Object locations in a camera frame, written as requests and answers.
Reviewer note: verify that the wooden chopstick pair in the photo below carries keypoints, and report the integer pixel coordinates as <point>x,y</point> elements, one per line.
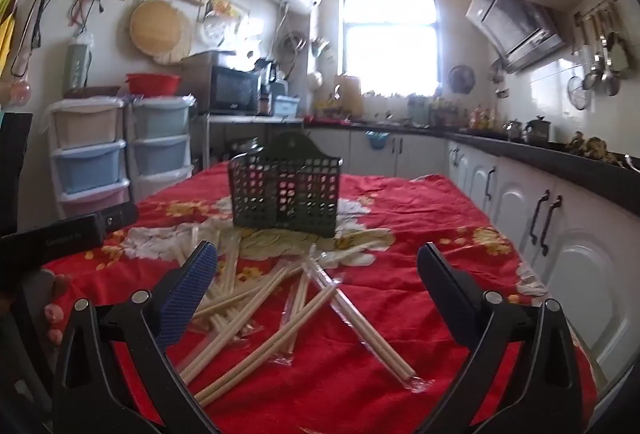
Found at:
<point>368,336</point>

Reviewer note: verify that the blue plastic drawer tower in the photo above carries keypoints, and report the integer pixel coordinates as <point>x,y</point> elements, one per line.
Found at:
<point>157,132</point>

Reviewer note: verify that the dark green perforated utensil basket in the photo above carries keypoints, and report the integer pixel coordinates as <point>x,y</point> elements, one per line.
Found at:
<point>289,185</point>

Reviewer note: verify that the red plastic basin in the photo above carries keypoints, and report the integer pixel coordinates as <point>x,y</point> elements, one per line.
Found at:
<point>153,85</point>

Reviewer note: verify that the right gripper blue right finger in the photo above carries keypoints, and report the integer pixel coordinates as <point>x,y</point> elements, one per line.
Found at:
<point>454,293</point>

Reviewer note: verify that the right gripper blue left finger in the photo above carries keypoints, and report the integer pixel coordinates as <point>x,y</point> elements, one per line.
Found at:
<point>179,293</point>

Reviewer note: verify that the black microwave oven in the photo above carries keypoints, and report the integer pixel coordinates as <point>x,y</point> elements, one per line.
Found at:
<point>211,78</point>

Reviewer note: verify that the red floral tablecloth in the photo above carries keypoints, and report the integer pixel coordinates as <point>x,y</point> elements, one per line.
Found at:
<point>334,384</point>

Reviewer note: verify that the hanging steel utensils rack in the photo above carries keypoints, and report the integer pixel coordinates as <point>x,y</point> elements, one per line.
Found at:
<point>603,55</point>

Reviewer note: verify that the wrapped chopstick pair long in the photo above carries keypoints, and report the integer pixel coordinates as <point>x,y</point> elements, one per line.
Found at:
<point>251,363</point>

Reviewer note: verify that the round bamboo board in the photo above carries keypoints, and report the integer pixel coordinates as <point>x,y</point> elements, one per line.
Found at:
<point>155,27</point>

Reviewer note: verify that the steel range hood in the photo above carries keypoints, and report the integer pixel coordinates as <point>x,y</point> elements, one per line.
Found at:
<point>521,32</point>

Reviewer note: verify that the person's left hand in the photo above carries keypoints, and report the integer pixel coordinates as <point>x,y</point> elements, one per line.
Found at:
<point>53,312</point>

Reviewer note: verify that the beige plastic drawer tower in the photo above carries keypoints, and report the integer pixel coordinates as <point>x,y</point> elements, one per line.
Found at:
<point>87,154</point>

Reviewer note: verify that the window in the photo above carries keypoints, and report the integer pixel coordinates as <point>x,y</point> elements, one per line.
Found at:
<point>392,46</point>

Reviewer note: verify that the wrapped chopstick pair on table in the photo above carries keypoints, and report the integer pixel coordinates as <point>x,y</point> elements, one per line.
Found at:
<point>214,346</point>

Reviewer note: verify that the steel kettle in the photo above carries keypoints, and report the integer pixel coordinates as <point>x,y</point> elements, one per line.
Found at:
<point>537,131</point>

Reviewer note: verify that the white lower cabinets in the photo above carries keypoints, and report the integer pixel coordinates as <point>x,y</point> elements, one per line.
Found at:
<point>509,223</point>

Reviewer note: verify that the black kitchen countertop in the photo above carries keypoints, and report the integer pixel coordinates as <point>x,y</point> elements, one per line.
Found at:
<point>616,184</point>

